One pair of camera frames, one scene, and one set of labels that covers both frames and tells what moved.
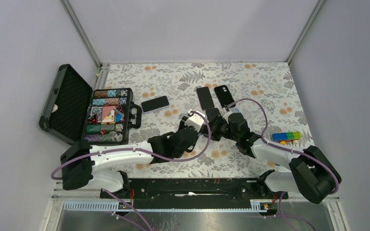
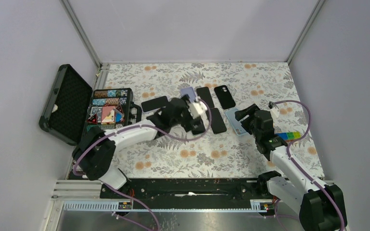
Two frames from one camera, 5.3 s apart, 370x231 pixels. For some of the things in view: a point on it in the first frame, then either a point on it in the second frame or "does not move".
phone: [155, 104] does not move
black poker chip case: [74, 111] does not move
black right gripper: [217, 121] to [239, 115]
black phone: [205, 98] does not move
